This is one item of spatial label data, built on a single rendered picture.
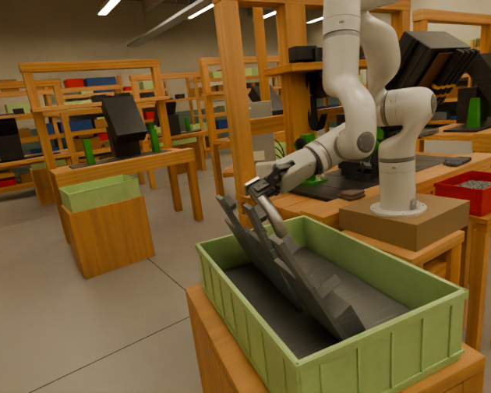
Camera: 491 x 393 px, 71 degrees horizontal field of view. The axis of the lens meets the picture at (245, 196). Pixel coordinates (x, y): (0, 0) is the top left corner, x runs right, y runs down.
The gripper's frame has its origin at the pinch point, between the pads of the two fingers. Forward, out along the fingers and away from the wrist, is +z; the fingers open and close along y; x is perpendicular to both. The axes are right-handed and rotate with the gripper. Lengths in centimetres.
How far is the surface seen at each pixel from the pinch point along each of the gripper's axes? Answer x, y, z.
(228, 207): -5.3, -10.2, 6.5
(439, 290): 40.5, -4.7, -20.7
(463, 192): 23, -63, -92
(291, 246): 18.2, 13.1, 5.2
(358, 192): -3, -67, -56
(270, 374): 33.7, -4.6, 20.3
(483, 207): 33, -62, -93
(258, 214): 5.3, 1.5, 4.0
